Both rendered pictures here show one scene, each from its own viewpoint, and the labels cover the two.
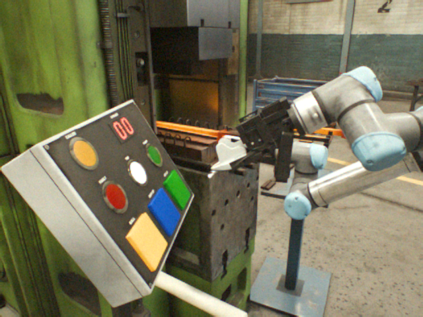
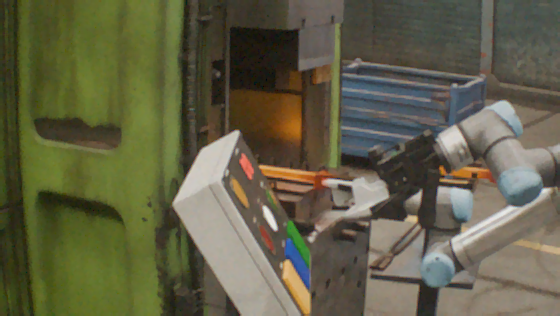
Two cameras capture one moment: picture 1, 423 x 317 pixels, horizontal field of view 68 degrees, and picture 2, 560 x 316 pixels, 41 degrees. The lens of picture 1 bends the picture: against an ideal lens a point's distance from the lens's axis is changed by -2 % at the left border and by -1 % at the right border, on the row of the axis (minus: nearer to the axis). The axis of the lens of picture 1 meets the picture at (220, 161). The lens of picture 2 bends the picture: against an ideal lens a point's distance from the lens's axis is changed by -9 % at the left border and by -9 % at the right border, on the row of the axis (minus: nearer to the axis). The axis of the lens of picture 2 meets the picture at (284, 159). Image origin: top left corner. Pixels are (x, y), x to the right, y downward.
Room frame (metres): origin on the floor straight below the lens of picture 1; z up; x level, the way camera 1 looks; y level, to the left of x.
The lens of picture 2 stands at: (-0.71, 0.27, 1.51)
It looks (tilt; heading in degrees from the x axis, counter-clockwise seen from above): 14 degrees down; 354
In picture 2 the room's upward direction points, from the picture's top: 1 degrees clockwise
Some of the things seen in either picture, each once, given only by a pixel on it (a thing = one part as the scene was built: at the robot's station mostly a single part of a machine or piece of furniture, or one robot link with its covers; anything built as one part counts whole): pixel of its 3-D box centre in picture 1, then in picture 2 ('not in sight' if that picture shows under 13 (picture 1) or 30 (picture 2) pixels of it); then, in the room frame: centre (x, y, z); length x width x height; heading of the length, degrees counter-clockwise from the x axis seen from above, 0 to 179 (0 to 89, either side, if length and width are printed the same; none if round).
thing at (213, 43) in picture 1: (167, 43); (237, 40); (1.20, 0.19, 1.32); 0.42 x 0.20 x 0.10; 58
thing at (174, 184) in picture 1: (176, 189); (296, 245); (0.65, 0.10, 1.01); 0.07 x 0.05 x 0.07; 173
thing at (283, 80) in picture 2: (164, 65); (227, 70); (1.24, 0.21, 1.24); 0.30 x 0.07 x 0.06; 58
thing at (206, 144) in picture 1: (172, 139); (235, 187); (1.20, 0.19, 0.96); 0.42 x 0.20 x 0.09; 58
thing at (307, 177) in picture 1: (304, 185); (443, 248); (0.92, -0.27, 0.89); 0.11 x 0.08 x 0.11; 158
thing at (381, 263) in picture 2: (287, 167); (408, 236); (1.57, -0.36, 0.69); 0.60 x 0.04 x 0.01; 148
